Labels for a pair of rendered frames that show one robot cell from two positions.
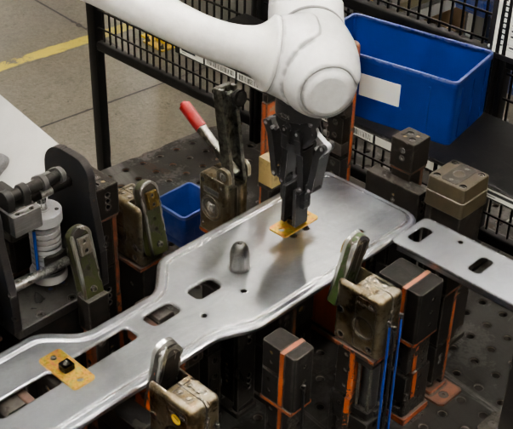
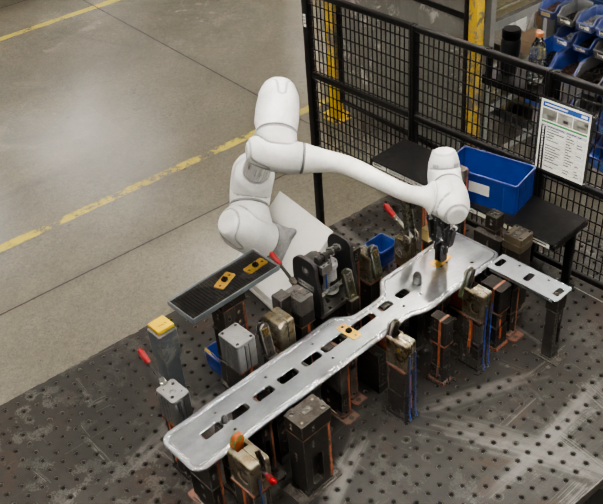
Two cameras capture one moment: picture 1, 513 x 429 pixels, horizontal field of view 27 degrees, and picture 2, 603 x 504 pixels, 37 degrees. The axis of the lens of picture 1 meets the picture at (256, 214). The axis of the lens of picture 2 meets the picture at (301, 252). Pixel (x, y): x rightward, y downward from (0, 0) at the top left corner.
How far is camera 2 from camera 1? 1.49 m
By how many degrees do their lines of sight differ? 6
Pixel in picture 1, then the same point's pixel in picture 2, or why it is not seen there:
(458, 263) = (518, 276)
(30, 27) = (249, 111)
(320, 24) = (452, 184)
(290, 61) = (440, 202)
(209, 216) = (399, 257)
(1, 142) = (291, 221)
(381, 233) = (482, 263)
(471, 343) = (529, 311)
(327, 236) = (456, 265)
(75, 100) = not seen: hidden behind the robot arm
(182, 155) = (372, 214)
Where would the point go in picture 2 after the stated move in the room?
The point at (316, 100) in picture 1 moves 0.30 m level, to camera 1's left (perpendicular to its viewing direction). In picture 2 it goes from (451, 218) to (354, 220)
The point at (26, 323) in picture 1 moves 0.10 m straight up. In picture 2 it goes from (324, 311) to (323, 289)
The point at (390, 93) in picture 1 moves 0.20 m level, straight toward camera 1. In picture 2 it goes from (484, 190) to (482, 221)
